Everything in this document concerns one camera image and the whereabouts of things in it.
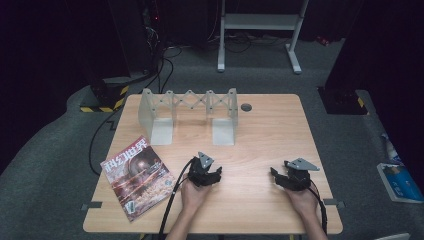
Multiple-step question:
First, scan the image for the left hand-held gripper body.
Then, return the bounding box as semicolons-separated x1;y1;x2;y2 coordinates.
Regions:
187;151;218;188

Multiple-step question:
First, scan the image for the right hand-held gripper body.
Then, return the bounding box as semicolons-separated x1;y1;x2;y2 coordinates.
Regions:
281;157;321;192

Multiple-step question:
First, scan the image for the grey expandable bookend rack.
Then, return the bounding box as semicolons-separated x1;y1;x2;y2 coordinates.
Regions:
137;87;240;147

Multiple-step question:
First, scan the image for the red cover magazine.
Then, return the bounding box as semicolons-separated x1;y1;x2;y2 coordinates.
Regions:
99;134;178;223

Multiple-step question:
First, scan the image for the person's left hand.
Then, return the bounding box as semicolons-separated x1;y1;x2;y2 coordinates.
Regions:
179;178;213;215

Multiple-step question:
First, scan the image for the person's right hand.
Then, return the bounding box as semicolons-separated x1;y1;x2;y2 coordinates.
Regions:
284;186;320;217

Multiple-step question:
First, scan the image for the grey tape tab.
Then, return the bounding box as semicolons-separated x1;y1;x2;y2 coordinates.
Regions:
322;197;346;210
81;201;104;212

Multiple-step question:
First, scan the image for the black floor box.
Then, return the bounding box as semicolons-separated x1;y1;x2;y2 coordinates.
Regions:
317;86;370;116

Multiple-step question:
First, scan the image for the white plastic bottle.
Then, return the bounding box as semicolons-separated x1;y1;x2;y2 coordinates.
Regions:
380;132;406;165

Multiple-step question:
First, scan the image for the blue and white box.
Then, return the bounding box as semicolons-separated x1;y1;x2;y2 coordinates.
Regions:
376;162;424;205

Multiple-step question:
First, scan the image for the white flat object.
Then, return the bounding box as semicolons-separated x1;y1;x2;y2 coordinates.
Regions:
373;232;412;240

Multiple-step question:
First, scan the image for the black box with yellow stripes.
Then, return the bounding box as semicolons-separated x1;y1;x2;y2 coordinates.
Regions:
79;76;131;114

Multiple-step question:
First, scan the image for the white metal stand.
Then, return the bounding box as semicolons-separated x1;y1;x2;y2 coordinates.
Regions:
216;0;310;75

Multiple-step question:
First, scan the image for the dark computer tower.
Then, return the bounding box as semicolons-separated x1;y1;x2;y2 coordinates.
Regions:
141;0;168;75

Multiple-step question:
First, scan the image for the left hand-held gripper black cable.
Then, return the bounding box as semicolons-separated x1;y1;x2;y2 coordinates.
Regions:
157;157;196;240

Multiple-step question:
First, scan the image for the bundle of black floor cables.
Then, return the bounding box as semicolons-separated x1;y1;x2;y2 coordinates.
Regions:
138;44;184;95

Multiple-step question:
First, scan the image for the black floor cable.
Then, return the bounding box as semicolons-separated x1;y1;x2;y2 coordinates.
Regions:
87;108;125;177

